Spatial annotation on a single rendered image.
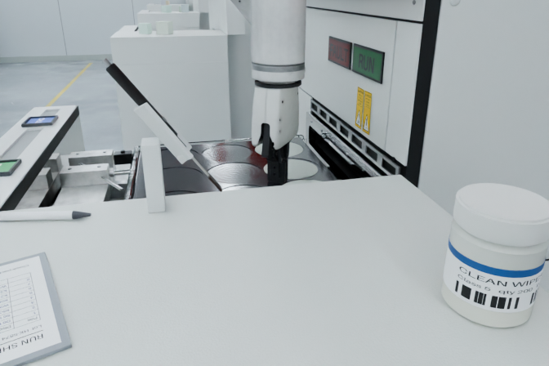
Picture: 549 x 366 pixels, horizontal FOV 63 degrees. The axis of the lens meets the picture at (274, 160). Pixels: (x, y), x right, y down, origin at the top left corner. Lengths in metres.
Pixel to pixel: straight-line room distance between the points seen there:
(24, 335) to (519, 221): 0.37
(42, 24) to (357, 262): 8.62
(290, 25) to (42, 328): 0.49
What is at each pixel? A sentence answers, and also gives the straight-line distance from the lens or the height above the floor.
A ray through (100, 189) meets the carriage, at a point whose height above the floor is 0.88.
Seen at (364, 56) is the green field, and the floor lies 1.11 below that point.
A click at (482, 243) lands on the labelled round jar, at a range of 0.38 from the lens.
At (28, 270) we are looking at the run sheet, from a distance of 0.49.
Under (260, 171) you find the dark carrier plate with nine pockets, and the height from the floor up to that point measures 0.90.
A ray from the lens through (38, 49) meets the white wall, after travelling 9.00.
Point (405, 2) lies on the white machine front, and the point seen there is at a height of 1.19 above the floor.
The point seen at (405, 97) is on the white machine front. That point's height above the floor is 1.07.
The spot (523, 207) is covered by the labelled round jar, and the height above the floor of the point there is 1.06.
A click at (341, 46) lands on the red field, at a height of 1.11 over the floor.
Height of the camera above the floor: 1.21
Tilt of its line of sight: 21 degrees down
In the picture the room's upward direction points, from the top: straight up
